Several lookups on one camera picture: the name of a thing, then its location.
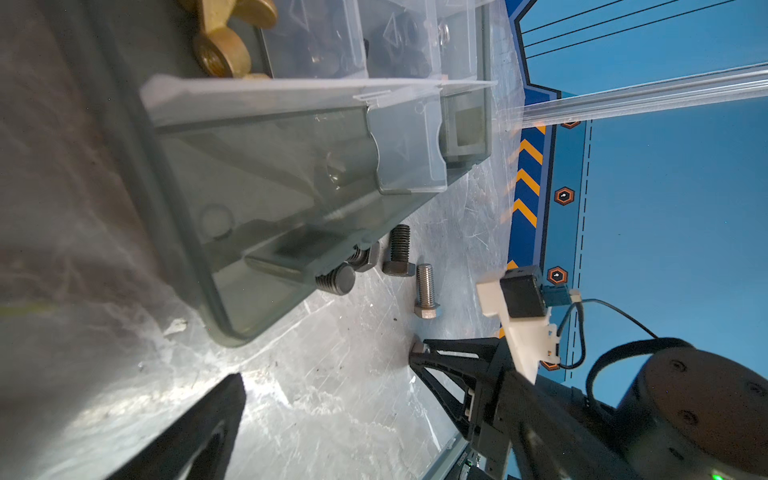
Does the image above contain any grey plastic organizer box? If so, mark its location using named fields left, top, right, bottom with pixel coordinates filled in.
left=35, top=0, right=499, bottom=348

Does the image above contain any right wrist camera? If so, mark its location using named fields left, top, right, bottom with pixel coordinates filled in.
left=476, top=266, right=583, bottom=384

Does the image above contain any right aluminium corner post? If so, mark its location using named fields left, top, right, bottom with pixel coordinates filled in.
left=514, top=63, right=767, bottom=128

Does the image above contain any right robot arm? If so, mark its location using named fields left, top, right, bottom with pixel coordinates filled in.
left=409, top=338, right=767, bottom=479

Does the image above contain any black bolt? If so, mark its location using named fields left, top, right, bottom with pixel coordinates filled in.
left=382, top=224, right=416, bottom=277
left=315, top=242, right=381, bottom=296

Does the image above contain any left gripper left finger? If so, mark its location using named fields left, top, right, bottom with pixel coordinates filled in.
left=109, top=373, right=246, bottom=479

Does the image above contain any black wing nut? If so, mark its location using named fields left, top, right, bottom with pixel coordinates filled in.
left=288, top=16, right=365, bottom=79
left=378, top=11, right=434, bottom=79

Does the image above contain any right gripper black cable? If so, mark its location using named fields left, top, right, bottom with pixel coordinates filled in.
left=554, top=298, right=694, bottom=415

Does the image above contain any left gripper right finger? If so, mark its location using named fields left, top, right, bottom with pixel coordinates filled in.
left=499, top=370, right=639, bottom=479

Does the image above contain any silver hex bolt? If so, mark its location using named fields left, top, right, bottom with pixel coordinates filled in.
left=414, top=263, right=440, bottom=320

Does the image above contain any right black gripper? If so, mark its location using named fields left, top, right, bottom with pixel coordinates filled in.
left=409, top=337, right=624, bottom=479

